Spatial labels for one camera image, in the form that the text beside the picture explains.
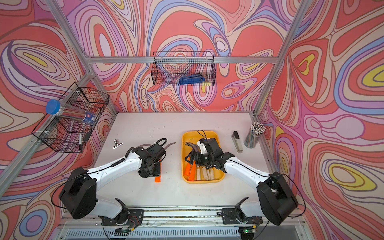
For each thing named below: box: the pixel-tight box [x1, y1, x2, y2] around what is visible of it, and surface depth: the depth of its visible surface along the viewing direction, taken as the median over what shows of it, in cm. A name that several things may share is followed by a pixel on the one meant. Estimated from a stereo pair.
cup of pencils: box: [243, 122, 266, 149], surface depth 90 cm
